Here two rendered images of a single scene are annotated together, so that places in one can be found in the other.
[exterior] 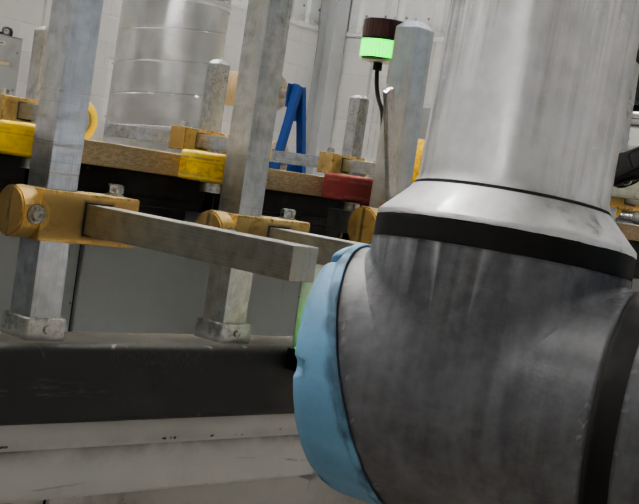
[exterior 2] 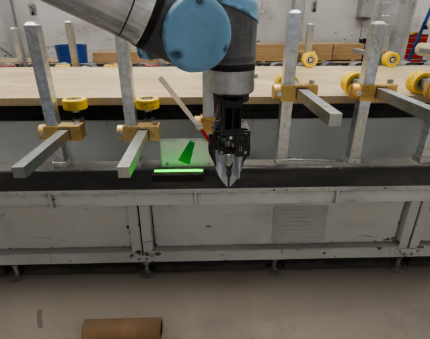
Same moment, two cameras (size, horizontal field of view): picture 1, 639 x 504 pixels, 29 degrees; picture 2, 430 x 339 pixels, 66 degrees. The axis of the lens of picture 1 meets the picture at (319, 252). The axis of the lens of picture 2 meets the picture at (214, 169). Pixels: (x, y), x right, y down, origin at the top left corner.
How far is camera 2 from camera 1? 1.22 m
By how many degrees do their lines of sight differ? 48
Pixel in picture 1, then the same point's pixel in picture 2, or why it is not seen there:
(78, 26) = (38, 74)
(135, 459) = (114, 198)
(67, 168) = (50, 119)
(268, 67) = (122, 73)
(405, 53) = not seen: hidden behind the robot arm
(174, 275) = (166, 132)
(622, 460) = not seen: outside the picture
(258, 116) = (123, 91)
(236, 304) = not seen: hidden behind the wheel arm
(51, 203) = (46, 130)
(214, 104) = (307, 40)
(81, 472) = (95, 200)
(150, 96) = (383, 17)
